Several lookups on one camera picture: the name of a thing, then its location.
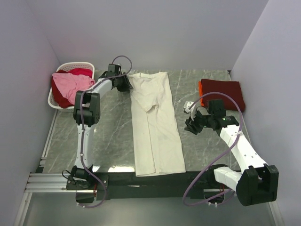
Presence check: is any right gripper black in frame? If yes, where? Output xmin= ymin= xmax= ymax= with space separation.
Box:
xmin=184 ymin=109 xmax=214 ymax=135

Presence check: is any cream white t-shirt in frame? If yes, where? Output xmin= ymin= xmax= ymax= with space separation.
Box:
xmin=129 ymin=72 xmax=186 ymax=177

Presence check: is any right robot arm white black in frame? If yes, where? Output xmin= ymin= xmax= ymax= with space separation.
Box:
xmin=183 ymin=99 xmax=279 ymax=206

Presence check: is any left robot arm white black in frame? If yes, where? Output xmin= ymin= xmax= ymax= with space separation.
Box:
xmin=67 ymin=63 xmax=133 ymax=189

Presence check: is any folded orange t-shirt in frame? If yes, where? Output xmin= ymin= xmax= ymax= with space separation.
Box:
xmin=198 ymin=81 xmax=205 ymax=106

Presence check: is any folded maroon t-shirt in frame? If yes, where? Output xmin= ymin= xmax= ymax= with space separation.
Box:
xmin=201 ymin=79 xmax=246 ymax=112

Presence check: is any black base beam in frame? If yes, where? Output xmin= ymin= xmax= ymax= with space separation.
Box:
xmin=65 ymin=170 xmax=236 ymax=204

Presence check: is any pink t-shirt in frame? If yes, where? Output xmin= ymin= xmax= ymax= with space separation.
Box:
xmin=52 ymin=73 xmax=95 ymax=105

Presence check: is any red t-shirt in basket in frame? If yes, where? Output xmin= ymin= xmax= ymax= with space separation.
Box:
xmin=50 ymin=68 xmax=92 ymax=108

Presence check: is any white plastic laundry basket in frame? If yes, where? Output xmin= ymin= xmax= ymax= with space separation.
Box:
xmin=48 ymin=62 xmax=95 ymax=113

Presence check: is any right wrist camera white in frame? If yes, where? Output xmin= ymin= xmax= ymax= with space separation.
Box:
xmin=183 ymin=101 xmax=196 ymax=120

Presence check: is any aluminium frame rail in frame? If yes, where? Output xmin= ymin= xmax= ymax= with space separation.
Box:
xmin=15 ymin=110 xmax=284 ymax=226

